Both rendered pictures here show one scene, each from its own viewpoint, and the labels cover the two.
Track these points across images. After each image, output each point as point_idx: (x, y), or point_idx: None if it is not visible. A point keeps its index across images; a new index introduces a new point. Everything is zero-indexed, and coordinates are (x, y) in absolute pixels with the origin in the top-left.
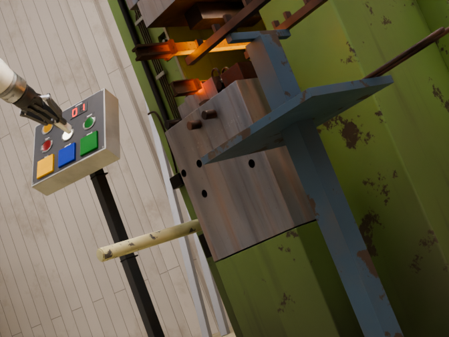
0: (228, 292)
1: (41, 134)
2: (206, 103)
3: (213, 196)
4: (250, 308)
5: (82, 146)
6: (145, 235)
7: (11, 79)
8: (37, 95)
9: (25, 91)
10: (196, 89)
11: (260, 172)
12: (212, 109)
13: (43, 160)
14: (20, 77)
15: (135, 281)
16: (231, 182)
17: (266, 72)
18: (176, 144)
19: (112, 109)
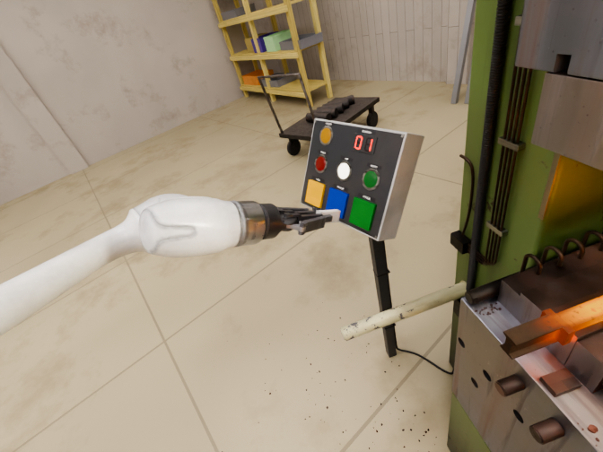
0: (452, 409)
1: (318, 137)
2: (555, 406)
3: (483, 400)
4: (465, 439)
5: (353, 212)
6: (396, 314)
7: (235, 241)
8: (284, 229)
9: (265, 234)
10: (554, 336)
11: None
12: (560, 432)
13: (313, 183)
14: (254, 222)
15: (380, 291)
16: (517, 444)
17: None
18: (469, 326)
19: (407, 167)
